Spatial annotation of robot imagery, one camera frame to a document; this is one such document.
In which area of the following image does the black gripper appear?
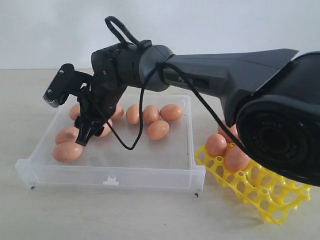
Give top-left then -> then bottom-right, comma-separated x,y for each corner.
74,80 -> 125,147

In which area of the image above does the brown egg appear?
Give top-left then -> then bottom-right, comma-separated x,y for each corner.
160,104 -> 183,121
223,145 -> 251,172
55,126 -> 79,145
217,119 -> 240,144
125,104 -> 140,125
69,103 -> 81,121
52,141 -> 83,163
146,120 -> 170,140
205,133 -> 227,157
97,119 -> 113,138
111,104 -> 124,120
142,105 -> 160,124

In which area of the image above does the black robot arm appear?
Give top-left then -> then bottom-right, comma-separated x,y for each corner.
75,44 -> 320,186

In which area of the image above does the clear plastic drawer bin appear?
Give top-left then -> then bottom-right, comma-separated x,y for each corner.
15,93 -> 206,195

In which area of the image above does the yellow plastic egg tray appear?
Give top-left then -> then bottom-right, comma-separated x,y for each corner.
195,145 -> 312,225

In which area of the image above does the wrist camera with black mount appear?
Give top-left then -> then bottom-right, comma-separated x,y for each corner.
42,63 -> 93,108

